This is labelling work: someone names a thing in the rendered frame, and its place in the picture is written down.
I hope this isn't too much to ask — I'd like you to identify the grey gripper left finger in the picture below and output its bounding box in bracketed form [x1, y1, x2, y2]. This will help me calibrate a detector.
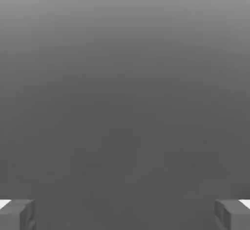
[0, 199, 37, 230]

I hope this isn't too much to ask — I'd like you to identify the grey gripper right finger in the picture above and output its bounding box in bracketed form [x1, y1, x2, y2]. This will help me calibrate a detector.
[213, 199, 250, 230]

